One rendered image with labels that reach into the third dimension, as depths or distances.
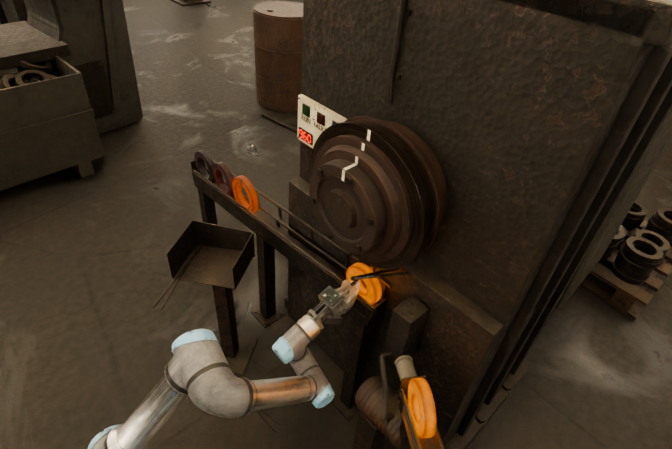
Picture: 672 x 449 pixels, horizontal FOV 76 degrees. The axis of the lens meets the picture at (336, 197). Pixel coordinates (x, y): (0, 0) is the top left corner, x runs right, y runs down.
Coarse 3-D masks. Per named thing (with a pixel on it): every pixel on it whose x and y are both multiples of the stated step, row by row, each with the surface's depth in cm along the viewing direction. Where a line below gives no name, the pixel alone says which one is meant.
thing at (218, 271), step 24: (192, 240) 179; (216, 240) 179; (240, 240) 176; (192, 264) 174; (216, 264) 174; (240, 264) 164; (216, 288) 177; (216, 312) 187; (240, 336) 216; (240, 360) 205
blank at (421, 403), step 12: (420, 384) 120; (408, 396) 128; (420, 396) 117; (432, 396) 117; (420, 408) 118; (432, 408) 115; (420, 420) 118; (432, 420) 114; (420, 432) 118; (432, 432) 115
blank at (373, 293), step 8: (360, 264) 150; (352, 272) 153; (360, 272) 149; (368, 272) 147; (360, 280) 156; (368, 280) 147; (376, 280) 147; (360, 288) 155; (368, 288) 148; (376, 288) 146; (368, 296) 150; (376, 296) 147
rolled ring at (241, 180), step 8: (240, 176) 195; (232, 184) 201; (240, 184) 194; (248, 184) 191; (240, 192) 203; (248, 192) 190; (240, 200) 203; (256, 200) 192; (248, 208) 197; (256, 208) 195
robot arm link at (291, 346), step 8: (296, 328) 138; (288, 336) 136; (296, 336) 136; (304, 336) 136; (280, 344) 135; (288, 344) 135; (296, 344) 135; (304, 344) 137; (280, 352) 134; (288, 352) 134; (296, 352) 136; (304, 352) 140; (288, 360) 135
